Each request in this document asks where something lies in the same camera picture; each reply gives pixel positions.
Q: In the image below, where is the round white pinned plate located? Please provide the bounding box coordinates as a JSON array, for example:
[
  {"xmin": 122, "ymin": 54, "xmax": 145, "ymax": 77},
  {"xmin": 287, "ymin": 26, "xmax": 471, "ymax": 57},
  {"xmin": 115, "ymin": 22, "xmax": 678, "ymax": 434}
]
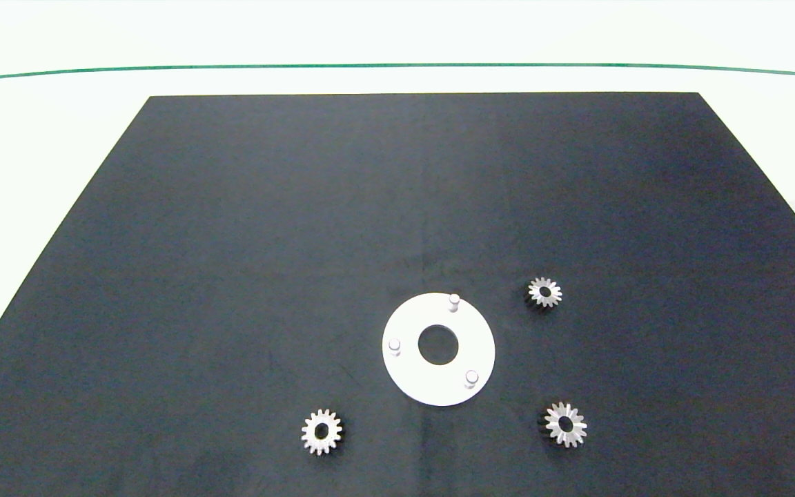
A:
[{"xmin": 382, "ymin": 292, "xmax": 497, "ymax": 407}]

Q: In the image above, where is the small steel gear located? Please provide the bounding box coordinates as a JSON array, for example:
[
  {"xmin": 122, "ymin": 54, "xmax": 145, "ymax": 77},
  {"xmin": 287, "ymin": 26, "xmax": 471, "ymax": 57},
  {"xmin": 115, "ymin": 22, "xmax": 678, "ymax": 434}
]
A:
[
  {"xmin": 539, "ymin": 401, "xmax": 589, "ymax": 449},
  {"xmin": 300, "ymin": 409, "xmax": 344, "ymax": 456},
  {"xmin": 524, "ymin": 276, "xmax": 565, "ymax": 311}
]

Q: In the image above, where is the dark mat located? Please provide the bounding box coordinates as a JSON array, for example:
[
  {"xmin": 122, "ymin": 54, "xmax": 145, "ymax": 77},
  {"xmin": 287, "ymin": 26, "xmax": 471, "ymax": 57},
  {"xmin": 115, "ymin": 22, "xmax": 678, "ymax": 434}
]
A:
[{"xmin": 0, "ymin": 91, "xmax": 795, "ymax": 497}]

